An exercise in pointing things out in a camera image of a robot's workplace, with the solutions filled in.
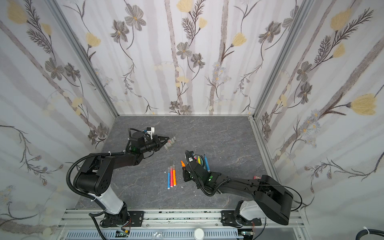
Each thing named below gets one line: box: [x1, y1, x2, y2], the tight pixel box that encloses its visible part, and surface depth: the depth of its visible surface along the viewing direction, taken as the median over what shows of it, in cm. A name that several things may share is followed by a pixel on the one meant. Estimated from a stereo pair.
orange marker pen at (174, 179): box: [173, 164, 177, 187], surface depth 90 cm
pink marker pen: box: [170, 167, 174, 188], surface depth 89 cm
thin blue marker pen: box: [167, 172, 171, 190], surface depth 88 cm
